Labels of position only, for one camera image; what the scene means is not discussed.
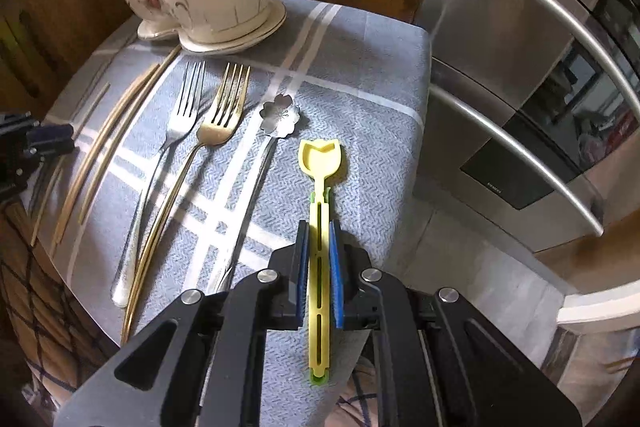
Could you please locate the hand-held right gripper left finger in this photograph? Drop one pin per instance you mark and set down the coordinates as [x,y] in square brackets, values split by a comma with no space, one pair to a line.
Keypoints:
[302,267]

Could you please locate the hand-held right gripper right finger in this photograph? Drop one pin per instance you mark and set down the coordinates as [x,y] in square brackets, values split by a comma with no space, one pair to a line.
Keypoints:
[336,272]

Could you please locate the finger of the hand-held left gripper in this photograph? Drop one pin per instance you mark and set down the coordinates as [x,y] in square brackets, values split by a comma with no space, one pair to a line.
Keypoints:
[50,142]

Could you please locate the yellow tulip-shaped plastic spoon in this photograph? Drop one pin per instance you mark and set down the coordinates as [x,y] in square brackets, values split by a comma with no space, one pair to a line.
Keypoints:
[320,159]

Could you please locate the silver fork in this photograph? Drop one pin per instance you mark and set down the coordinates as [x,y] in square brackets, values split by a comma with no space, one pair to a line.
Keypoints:
[185,107]

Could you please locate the silver flower-shaped spoon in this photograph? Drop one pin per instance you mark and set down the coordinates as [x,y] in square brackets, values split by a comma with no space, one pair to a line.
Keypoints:
[280,119]

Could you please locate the gold fork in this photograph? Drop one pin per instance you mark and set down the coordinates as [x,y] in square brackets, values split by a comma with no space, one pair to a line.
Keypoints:
[222,117]

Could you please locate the brown diamond-pattern cloth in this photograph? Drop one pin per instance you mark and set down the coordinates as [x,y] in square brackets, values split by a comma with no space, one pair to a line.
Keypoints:
[35,307]

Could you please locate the grey plaid tablecloth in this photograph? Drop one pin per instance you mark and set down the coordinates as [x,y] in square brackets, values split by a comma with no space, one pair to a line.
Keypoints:
[345,77]

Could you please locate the white ledge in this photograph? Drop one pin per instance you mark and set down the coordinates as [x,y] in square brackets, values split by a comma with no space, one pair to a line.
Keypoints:
[595,309]

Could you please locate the stainless steel oven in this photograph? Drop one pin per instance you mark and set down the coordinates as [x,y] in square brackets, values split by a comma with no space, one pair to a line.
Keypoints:
[525,72]

